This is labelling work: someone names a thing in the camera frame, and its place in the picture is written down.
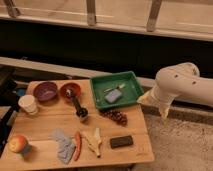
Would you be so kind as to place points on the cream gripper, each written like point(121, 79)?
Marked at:
point(158, 97)

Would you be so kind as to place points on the black eraser block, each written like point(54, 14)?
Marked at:
point(121, 141)

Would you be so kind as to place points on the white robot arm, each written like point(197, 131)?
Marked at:
point(178, 80)

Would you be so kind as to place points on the green plastic tray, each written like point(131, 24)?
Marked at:
point(130, 93)

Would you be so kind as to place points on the dark grape bunch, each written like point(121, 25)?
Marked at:
point(115, 115)

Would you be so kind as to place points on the white marker pen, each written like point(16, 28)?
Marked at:
point(117, 87)

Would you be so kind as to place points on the blue-grey sponge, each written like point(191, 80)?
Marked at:
point(113, 96)

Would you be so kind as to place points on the red bowl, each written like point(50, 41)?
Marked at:
point(73, 87)

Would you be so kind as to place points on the grey crumpled cloth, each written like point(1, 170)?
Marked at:
point(66, 147)

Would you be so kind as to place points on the wooden table board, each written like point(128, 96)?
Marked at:
point(60, 115)

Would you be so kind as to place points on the purple bowl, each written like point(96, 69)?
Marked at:
point(45, 91)

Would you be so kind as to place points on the white paper cup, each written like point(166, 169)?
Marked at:
point(28, 104)

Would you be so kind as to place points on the red apple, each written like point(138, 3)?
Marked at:
point(18, 144)

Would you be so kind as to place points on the black handled brush tool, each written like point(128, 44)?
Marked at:
point(81, 112)

